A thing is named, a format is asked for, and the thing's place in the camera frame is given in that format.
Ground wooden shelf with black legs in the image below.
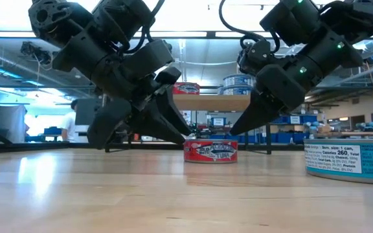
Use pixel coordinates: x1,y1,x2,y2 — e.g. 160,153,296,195
104,93,273,155

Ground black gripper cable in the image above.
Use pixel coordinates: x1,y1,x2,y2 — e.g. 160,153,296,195
218,0,281,54

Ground teal seafood can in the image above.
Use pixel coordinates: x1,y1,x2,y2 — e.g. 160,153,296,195
304,139,373,186

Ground dark monitor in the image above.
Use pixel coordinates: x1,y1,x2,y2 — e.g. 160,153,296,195
74,98,103,127

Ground red seafood can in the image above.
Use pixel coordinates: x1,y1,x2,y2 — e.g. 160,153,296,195
172,82,201,95
183,139,238,164

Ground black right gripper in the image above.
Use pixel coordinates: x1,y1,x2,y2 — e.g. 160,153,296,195
230,38,320,136

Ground black background robot arms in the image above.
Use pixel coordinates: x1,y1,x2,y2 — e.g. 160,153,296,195
191,122,216,140

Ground blue seafood can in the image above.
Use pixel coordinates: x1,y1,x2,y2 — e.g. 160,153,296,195
218,84,254,96
222,73,255,87

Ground white cloth cover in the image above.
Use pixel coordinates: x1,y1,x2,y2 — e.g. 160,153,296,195
0,104,28,143

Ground person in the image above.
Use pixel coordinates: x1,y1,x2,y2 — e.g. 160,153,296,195
59,98,79,143

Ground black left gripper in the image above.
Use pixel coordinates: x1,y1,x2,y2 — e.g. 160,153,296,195
87,63,192,150

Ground black ceiling camera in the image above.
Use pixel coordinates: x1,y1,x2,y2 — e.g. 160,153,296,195
20,41,54,67

